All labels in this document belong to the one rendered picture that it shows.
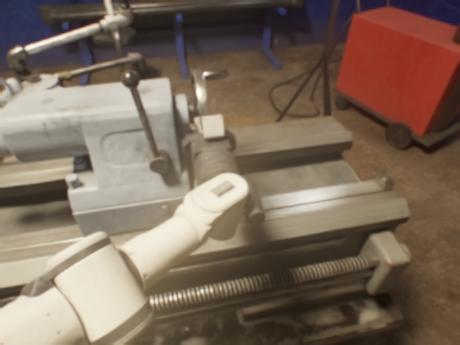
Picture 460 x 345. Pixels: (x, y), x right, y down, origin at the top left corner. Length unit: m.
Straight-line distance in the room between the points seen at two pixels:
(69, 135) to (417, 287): 1.74
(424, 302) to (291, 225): 1.17
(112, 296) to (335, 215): 0.68
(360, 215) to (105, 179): 0.69
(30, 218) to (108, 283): 0.84
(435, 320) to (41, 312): 1.74
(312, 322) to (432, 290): 0.90
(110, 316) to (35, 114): 0.52
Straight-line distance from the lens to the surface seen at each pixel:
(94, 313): 0.42
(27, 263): 0.94
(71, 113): 0.79
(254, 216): 0.58
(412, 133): 2.71
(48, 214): 1.22
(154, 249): 0.48
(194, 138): 0.70
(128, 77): 0.64
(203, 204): 0.51
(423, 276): 2.03
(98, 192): 0.84
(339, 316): 1.29
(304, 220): 0.91
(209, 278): 1.01
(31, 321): 0.42
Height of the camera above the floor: 1.54
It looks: 43 degrees down
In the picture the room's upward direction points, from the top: straight up
